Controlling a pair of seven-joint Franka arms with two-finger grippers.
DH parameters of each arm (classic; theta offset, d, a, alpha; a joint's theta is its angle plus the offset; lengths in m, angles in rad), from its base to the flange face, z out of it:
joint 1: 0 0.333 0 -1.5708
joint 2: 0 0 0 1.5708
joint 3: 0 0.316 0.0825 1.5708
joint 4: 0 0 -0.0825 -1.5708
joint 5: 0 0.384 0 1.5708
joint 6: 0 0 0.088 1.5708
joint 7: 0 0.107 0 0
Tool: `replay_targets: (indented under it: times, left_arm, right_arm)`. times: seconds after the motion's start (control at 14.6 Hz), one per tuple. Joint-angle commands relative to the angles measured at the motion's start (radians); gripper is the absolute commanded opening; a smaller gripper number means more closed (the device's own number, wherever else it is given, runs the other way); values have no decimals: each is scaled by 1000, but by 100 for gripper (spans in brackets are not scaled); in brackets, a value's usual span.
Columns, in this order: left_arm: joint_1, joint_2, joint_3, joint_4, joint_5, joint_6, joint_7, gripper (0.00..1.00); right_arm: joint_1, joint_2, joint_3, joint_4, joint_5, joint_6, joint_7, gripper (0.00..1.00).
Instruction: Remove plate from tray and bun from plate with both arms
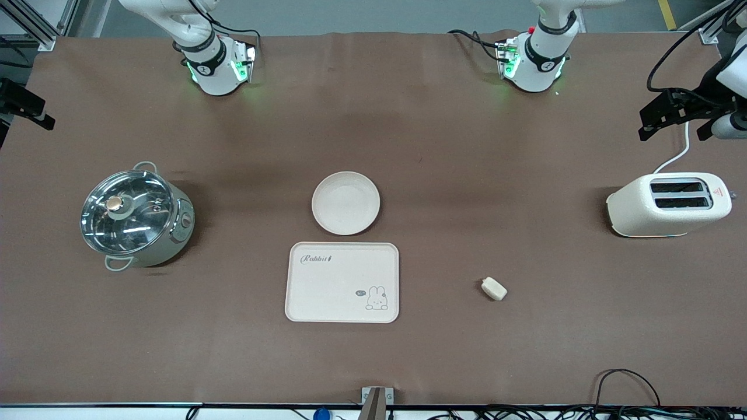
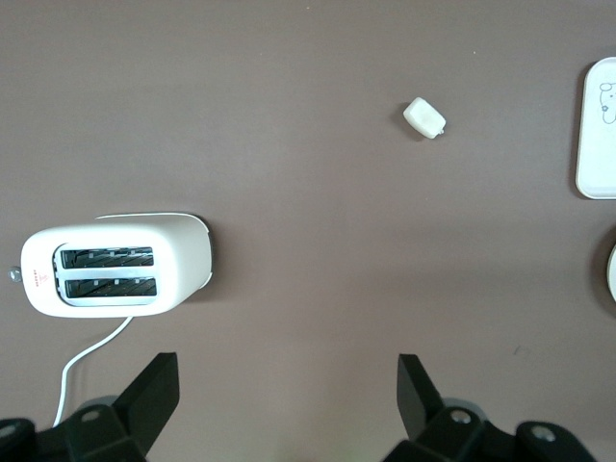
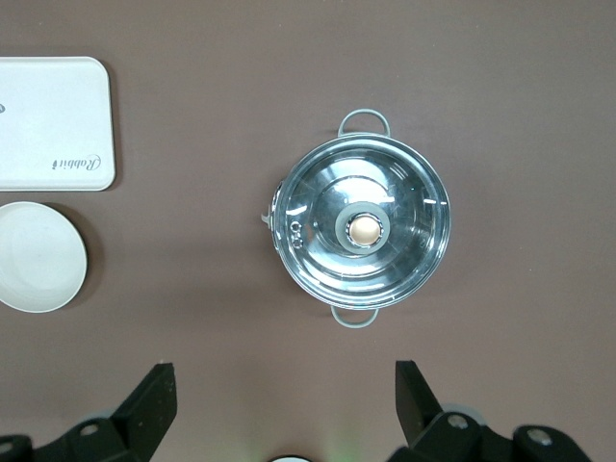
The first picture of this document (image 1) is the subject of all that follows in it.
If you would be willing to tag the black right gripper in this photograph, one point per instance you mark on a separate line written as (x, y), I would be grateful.
(7, 93)

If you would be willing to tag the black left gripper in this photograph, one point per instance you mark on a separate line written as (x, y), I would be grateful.
(700, 100)

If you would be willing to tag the white steamed bun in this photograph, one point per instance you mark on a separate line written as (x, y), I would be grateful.
(494, 289)

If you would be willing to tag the round cream plate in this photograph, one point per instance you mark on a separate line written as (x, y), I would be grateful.
(345, 204)

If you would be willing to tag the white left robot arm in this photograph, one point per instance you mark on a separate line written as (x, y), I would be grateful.
(540, 64)

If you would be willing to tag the cream two-slot toaster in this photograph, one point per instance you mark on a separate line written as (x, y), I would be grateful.
(642, 210)

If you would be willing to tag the glass pot lid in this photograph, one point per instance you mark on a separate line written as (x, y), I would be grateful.
(140, 227)

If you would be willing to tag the pale green electric pot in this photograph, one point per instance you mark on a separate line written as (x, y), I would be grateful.
(175, 233)

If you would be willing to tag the cream rabbit print tray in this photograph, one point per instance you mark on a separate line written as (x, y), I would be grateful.
(344, 291)

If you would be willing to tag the small blue object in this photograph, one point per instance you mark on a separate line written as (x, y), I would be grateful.
(321, 415)

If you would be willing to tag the aluminium frame profile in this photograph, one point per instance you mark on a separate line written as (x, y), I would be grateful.
(709, 32)
(41, 36)

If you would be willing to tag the metal bracket with post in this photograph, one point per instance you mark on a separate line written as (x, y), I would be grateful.
(373, 402)

